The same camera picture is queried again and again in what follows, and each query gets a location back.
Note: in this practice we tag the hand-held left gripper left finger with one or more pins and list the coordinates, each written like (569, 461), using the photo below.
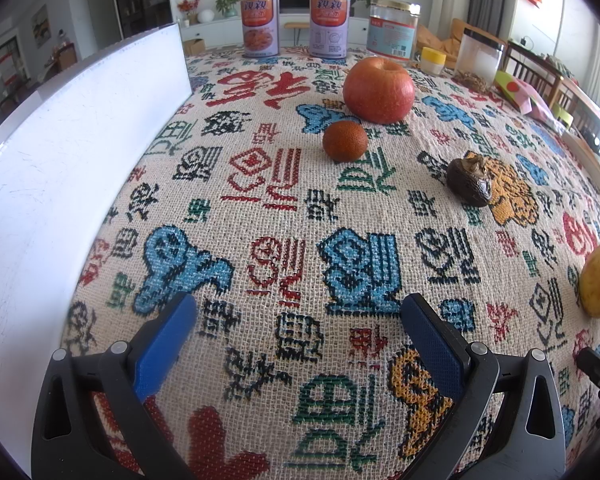
(165, 342)

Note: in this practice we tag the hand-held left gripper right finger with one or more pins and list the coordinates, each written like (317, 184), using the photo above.
(432, 345)

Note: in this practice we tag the white board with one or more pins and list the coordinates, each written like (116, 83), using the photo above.
(50, 170)

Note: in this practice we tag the small brown dried mangosteen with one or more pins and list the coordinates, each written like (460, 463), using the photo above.
(469, 182)

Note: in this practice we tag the patterned woven tablecloth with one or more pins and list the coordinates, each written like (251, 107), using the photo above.
(290, 220)

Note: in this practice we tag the dark orange tangerine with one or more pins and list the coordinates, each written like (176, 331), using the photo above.
(345, 141)

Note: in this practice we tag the red apple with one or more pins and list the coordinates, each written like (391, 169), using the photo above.
(378, 91)

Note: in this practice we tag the colourful paper packet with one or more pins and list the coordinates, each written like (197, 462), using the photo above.
(522, 95)

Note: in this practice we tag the pile of brown dried scraps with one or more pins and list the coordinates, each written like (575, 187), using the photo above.
(472, 81)

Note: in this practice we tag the small yellow lid jar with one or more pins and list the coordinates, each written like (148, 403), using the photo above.
(432, 61)

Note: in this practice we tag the clear container with black lid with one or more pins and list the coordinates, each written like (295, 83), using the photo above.
(477, 57)

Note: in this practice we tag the wooden chair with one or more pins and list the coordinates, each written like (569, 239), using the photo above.
(550, 75)

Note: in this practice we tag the cardboard box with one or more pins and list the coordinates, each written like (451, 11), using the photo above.
(194, 46)

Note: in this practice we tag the clear jar with gold lid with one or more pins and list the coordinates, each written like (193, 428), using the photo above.
(392, 32)

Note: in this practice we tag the white round lamp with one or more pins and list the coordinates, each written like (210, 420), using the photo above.
(205, 16)

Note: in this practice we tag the orange label tin can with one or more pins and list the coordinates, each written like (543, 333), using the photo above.
(260, 25)

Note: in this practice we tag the red flower vase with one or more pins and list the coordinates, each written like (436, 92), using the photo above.
(189, 7)

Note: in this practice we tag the right red-labelled tin can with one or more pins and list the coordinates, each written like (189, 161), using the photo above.
(328, 25)

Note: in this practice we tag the green potted plant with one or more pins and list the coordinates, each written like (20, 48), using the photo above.
(227, 2)

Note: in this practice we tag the framed wall picture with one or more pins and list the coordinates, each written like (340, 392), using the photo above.
(41, 26)

